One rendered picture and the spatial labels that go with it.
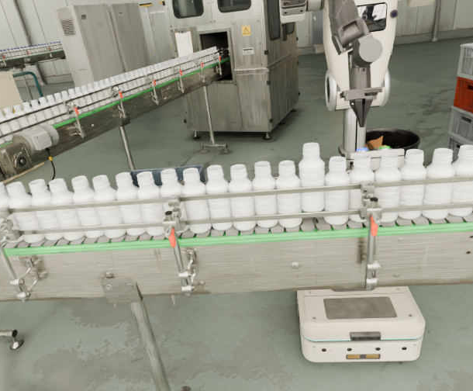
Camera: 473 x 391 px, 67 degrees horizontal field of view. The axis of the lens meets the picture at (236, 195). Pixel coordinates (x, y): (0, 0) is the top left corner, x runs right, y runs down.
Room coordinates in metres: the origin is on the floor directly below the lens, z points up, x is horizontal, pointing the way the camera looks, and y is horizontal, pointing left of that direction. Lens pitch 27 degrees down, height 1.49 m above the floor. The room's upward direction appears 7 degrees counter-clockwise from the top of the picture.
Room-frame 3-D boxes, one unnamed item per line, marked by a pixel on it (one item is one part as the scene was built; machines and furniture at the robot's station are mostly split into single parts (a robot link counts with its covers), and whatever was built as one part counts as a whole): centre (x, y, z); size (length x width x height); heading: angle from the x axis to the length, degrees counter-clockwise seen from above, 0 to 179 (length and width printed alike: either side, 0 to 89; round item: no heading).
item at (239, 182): (0.80, -0.01, 1.08); 0.06 x 0.06 x 0.17
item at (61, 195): (0.86, 0.45, 1.08); 0.06 x 0.06 x 0.17
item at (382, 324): (1.38, -0.50, 0.24); 0.68 x 0.53 x 0.41; 173
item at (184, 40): (4.78, 0.40, 1.22); 0.23 x 0.04 x 0.32; 65
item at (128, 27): (7.68, 1.78, 0.96); 0.82 x 0.50 x 1.91; 155
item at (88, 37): (6.87, 2.17, 0.96); 0.82 x 0.50 x 1.91; 155
